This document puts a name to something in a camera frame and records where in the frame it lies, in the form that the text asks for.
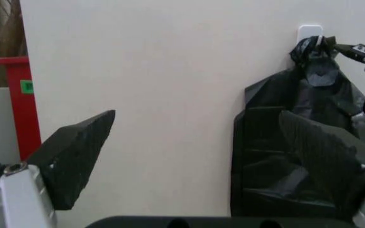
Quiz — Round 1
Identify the green square label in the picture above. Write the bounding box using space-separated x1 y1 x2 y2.
20 80 34 95

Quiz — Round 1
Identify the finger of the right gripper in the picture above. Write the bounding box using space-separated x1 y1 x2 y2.
350 112 365 129
333 43 365 90

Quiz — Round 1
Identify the brown wooden structure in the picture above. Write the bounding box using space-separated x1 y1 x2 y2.
0 0 29 89

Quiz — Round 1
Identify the white adhesive wall hook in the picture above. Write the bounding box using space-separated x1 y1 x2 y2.
297 24 325 46

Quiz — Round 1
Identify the black plastic garbage bag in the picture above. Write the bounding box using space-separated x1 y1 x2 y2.
229 35 365 218

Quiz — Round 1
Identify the red metal post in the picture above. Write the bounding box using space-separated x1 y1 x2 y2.
0 56 43 162

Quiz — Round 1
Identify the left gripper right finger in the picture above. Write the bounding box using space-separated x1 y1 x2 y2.
279 110 365 228

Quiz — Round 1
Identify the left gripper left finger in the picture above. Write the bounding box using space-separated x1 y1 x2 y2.
0 109 116 228

